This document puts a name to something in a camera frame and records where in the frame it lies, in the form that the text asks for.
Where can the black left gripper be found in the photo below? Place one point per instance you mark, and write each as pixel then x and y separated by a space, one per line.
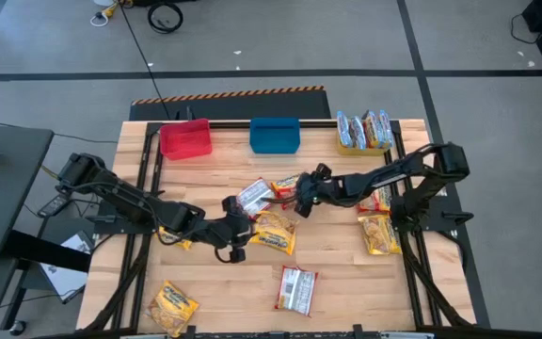
pixel 233 228

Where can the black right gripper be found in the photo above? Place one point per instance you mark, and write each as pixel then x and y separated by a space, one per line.
pixel 315 188

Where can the red Maruchan ramen pack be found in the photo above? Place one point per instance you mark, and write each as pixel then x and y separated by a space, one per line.
pixel 379 200
pixel 254 198
pixel 297 291
pixel 284 186

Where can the yellow Maruchan ramen pack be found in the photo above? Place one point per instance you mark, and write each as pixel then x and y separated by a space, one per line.
pixel 379 234
pixel 172 308
pixel 275 233
pixel 181 244

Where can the red plastic bin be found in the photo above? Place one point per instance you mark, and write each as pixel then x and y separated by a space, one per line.
pixel 186 141

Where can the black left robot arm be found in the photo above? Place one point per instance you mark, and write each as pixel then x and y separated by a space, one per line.
pixel 130 202

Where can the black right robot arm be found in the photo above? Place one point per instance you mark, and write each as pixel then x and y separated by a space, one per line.
pixel 384 179

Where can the blue plastic bin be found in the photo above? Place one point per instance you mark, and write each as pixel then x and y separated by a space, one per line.
pixel 275 139

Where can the yellow plastic bin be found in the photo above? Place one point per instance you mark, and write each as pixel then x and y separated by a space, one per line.
pixel 360 152

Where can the black hazard-striped floor mat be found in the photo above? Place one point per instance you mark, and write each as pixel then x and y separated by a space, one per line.
pixel 252 106

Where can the white cardboard box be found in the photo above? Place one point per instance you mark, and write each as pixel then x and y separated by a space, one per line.
pixel 64 280

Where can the black handheld controller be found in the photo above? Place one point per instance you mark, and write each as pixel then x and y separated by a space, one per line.
pixel 54 205

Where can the black desk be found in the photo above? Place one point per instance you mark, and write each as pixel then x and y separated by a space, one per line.
pixel 3 198

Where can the black caster wheel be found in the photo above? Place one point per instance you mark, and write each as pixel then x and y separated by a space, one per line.
pixel 18 327

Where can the black aluminium table frame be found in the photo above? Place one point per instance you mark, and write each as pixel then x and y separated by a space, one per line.
pixel 228 124

